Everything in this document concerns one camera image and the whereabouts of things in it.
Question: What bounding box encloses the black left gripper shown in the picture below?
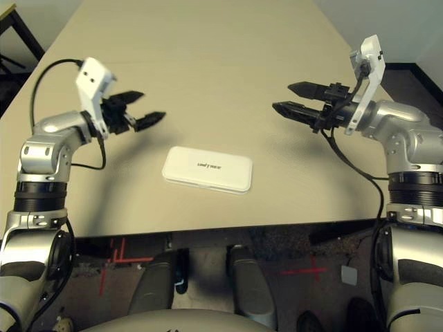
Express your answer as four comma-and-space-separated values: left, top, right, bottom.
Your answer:
100, 90, 167, 136

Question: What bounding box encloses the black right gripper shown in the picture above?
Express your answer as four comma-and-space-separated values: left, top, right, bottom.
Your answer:
271, 81, 356, 134

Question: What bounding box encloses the white plastic pencil case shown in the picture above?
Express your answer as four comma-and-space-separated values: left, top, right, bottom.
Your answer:
161, 145, 253, 196

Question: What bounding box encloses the black framed side table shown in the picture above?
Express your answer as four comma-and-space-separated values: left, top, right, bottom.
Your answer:
0, 3, 46, 59

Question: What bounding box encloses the black tripod stand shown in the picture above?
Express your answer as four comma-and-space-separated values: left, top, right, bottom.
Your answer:
0, 55, 27, 75

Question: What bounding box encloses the grey robot left leg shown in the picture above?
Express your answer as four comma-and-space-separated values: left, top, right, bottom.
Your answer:
129, 250, 176, 314

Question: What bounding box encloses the grey robot leg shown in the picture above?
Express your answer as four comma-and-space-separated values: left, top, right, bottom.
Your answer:
228, 245, 278, 329
129, 250, 176, 314

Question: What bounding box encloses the grey square floor pad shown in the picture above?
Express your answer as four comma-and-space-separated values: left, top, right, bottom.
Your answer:
341, 265, 359, 286

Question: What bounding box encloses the grey robot right leg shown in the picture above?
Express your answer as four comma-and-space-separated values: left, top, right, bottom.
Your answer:
228, 245, 278, 329

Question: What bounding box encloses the grey robot torso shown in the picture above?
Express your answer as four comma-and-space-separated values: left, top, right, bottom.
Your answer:
81, 307, 274, 332

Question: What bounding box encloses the black shoe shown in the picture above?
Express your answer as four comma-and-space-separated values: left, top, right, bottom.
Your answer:
345, 297, 378, 332
297, 310, 325, 332

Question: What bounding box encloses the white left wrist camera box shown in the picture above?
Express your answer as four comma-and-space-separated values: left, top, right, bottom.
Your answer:
75, 57, 118, 139

